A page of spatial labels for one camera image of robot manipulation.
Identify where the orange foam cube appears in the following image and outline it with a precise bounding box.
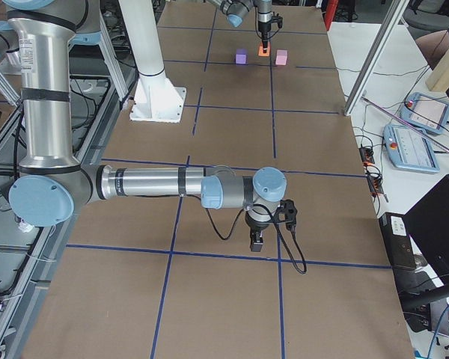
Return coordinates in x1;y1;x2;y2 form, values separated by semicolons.
258;44;270;57

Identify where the pink foam cube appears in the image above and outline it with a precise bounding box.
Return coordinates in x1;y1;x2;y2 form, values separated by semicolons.
275;49;288;66

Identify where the purple foam cube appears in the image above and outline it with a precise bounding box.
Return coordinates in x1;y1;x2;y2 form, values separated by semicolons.
235;49;248;65

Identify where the brown paper table cover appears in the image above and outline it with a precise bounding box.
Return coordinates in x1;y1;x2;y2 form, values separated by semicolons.
22;2;414;358

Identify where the purple stick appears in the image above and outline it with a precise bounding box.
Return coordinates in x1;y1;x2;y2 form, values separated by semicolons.
361;96;449;154

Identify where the orange black connector strip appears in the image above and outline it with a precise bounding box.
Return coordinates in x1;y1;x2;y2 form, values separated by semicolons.
358;146;384;197

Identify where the black computer box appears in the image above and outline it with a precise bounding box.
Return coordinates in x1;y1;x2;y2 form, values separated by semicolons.
379;212;416;271

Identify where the lower teach pendant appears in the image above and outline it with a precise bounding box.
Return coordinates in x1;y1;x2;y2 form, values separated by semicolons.
383;124;440;174

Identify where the teach pendant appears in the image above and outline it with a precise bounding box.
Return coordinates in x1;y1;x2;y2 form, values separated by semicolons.
400;92;449;135
383;124;440;174

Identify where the upper teach pendant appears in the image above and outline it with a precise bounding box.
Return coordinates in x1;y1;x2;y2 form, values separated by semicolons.
400;92;449;135

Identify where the black laptop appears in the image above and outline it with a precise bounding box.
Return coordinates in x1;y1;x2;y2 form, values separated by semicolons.
404;175;449;275

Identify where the near black camera cable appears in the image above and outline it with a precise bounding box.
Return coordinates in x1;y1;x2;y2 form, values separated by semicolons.
205;207;308;275

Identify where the aluminium frame post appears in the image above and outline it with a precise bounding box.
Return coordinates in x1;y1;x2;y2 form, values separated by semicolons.
343;0;409;116

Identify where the white camera mast pedestal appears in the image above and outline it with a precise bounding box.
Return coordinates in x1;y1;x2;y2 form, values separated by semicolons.
119;0;186;123

